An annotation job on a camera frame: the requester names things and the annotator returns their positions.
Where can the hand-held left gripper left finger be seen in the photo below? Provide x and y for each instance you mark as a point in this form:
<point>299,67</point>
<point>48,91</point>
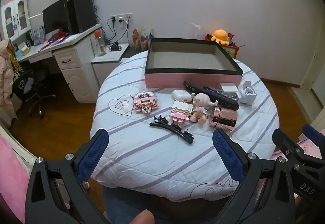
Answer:
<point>92,155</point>

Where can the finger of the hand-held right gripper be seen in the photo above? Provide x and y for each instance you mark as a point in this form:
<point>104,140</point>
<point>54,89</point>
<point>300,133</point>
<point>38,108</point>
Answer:
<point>284,141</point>
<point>313,132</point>

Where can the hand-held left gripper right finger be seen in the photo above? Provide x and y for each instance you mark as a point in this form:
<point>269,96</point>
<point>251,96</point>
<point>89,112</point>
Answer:
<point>227,155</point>

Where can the rose gold metal canister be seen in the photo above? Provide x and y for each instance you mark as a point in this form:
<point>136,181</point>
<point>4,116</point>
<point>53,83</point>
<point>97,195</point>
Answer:
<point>224,117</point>

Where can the black remote control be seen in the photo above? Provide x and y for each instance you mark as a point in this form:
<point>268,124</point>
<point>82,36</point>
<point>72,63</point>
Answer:
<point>226,102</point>

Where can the small pink-haired doll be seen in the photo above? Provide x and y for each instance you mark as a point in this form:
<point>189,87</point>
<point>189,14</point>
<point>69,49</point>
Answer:
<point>201,103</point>

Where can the white plastic holder device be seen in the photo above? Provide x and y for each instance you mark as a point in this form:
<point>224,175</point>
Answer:
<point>250,93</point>

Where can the black hair clip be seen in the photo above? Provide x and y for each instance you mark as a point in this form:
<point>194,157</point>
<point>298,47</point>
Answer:
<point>172,128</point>

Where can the pink white block figure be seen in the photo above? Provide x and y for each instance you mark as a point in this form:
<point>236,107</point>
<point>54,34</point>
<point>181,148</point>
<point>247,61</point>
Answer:
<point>180,111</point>

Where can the white square box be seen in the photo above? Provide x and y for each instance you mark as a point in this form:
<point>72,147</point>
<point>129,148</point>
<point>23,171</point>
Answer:
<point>228,89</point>

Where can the pink block model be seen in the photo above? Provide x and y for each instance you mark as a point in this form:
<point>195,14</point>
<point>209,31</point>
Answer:
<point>146,102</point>

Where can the white earbuds case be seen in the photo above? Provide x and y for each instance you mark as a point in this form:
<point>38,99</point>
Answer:
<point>180,95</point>

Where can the pink box with black rim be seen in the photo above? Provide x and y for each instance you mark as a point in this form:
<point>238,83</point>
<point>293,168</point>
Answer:
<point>193,79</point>

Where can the purple printed blanket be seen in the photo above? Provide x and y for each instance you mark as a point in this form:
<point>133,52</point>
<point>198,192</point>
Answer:
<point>308,149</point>

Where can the round table with quilted cover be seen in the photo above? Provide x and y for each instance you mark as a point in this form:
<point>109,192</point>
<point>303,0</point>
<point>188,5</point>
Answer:
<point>142,153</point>

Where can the white plug adapter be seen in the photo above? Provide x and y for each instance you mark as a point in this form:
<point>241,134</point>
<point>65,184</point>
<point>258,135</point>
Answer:
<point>239,98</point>

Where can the pink fabric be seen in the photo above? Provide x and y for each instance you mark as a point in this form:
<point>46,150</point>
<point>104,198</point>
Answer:
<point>12,175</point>

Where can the black office chair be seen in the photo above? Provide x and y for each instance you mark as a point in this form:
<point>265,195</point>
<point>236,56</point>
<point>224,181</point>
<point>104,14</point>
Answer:
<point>33,84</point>

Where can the white side cabinet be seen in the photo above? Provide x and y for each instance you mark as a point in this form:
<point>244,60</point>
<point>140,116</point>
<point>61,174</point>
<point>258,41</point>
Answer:
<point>109,61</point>

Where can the white desk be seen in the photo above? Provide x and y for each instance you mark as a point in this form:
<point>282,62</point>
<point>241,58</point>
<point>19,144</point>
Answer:
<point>73,59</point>

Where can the red printed crate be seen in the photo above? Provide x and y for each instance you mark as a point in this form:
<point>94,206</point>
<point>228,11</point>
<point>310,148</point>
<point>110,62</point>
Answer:
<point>229,50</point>

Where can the small black device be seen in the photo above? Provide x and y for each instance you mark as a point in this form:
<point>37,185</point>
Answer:
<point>115,46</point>

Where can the bottle with orange cap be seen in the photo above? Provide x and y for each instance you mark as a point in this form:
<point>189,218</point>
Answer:
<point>100,43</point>

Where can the orange plush octopus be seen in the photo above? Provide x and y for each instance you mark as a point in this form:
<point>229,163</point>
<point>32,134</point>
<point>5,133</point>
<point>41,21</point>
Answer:
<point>220,36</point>

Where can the snack bags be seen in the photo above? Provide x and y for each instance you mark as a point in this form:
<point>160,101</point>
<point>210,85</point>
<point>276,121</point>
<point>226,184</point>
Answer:
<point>142,40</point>

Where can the clear plastic bag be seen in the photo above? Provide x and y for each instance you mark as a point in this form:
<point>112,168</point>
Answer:
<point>197,29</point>

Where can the black speakers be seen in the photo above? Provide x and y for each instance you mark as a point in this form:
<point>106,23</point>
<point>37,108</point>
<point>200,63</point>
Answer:
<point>81,14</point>

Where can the black computer monitor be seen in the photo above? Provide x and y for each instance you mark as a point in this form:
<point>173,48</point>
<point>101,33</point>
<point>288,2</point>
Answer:
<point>54,17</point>

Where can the white glass door cabinet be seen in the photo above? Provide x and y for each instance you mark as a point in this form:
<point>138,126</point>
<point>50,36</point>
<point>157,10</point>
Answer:
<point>15,18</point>

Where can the white wall socket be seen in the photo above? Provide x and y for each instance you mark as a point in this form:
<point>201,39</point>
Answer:
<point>121,17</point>

